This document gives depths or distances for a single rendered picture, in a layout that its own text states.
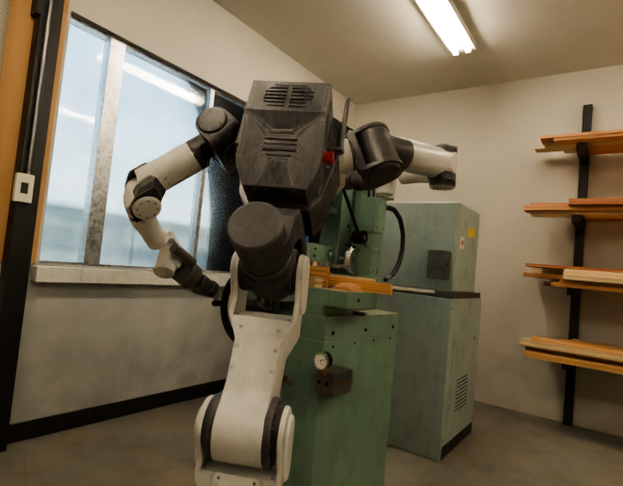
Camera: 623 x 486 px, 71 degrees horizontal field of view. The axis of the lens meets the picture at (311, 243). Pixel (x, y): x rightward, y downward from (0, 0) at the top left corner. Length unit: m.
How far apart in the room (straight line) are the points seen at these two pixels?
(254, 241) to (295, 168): 0.24
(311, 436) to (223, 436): 0.78
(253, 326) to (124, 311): 1.85
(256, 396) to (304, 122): 0.62
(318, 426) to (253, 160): 1.03
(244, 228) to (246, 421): 0.39
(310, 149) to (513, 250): 3.08
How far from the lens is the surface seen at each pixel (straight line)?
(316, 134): 1.04
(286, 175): 1.00
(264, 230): 0.86
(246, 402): 0.97
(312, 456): 1.73
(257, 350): 0.99
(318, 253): 1.83
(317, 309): 1.62
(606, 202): 3.39
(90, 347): 2.74
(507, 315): 3.94
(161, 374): 3.05
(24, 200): 2.39
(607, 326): 3.88
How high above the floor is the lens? 0.98
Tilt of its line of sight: 3 degrees up
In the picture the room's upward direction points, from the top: 6 degrees clockwise
